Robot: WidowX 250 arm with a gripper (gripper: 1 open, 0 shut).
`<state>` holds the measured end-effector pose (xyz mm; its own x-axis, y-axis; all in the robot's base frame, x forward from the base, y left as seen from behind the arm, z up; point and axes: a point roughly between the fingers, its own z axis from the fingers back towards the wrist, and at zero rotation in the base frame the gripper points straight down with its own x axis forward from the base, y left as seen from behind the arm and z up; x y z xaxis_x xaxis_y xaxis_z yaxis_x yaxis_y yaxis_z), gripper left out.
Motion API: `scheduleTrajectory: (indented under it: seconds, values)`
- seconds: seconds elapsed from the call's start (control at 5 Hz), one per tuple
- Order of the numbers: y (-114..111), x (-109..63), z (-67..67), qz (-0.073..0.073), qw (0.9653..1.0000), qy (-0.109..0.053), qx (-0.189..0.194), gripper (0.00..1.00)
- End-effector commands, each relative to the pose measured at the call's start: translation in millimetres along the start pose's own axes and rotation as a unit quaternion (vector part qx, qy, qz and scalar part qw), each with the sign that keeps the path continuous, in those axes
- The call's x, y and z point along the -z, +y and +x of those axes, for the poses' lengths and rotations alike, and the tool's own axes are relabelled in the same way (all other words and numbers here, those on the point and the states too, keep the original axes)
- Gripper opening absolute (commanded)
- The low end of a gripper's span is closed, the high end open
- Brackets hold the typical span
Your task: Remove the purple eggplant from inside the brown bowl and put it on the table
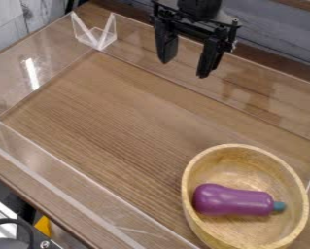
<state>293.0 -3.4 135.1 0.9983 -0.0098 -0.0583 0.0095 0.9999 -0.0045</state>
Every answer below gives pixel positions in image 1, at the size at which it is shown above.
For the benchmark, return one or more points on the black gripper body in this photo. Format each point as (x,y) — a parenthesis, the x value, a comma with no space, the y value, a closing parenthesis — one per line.
(194,18)

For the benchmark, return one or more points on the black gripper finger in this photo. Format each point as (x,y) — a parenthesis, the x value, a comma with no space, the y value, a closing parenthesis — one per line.
(166,40)
(213,50)

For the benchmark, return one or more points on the purple toy eggplant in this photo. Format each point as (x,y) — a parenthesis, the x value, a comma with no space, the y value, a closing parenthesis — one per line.
(218,200)

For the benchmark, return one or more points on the light wooden bowl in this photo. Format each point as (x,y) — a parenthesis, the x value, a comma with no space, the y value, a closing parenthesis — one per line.
(244,167)

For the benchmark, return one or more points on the yellow tag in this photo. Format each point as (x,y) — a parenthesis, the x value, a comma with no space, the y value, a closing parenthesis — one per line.
(43,225)

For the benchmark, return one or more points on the clear acrylic corner bracket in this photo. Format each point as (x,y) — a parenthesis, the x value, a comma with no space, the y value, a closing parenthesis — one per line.
(95,37)

